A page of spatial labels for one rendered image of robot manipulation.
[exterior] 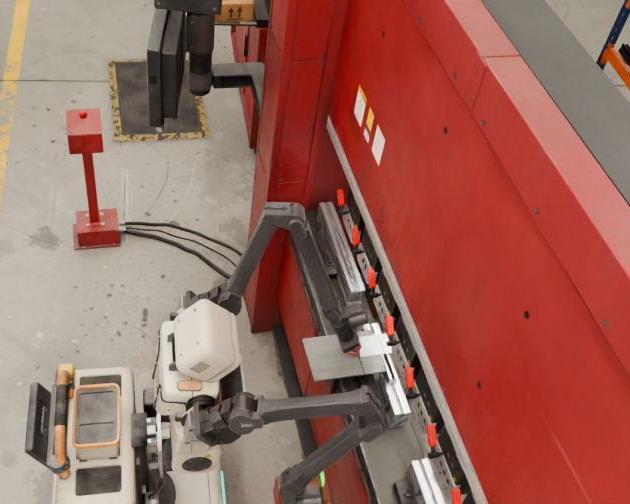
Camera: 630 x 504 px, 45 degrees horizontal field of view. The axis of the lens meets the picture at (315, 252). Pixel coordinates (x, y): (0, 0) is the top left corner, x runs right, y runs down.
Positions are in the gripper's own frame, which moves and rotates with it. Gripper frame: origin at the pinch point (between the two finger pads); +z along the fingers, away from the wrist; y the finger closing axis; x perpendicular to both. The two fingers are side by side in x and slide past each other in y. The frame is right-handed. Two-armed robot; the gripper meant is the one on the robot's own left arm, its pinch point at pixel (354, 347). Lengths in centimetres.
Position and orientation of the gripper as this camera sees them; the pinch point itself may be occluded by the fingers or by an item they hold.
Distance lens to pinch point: 277.4
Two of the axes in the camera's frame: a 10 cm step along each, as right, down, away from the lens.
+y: -2.3, -7.3, 6.5
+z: 3.3, 5.6, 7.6
